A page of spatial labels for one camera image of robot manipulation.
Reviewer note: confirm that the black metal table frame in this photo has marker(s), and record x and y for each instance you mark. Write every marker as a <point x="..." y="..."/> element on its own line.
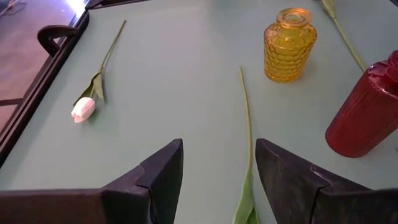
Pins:
<point x="37" y="90"/>

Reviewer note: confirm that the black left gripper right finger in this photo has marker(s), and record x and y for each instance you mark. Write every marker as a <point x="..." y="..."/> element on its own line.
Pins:
<point x="311" y="199"/>

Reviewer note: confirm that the white artificial tulip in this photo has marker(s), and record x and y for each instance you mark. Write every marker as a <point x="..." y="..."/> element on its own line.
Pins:
<point x="245" y="202"/>
<point x="329" y="7"/>
<point x="83" y="108"/>

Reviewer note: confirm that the red ribbed glass vase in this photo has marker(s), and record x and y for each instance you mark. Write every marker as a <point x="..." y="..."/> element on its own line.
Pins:
<point x="363" y="118"/>

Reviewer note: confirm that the yellow textured glass vase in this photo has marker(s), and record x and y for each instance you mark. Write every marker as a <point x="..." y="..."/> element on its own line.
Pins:
<point x="287" y="53"/>

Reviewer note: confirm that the green table mat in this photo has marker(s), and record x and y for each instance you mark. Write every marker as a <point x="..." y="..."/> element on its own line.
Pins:
<point x="186" y="93"/>

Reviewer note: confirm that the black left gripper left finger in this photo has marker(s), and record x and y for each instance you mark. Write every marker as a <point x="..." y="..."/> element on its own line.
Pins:
<point x="124" y="202"/>

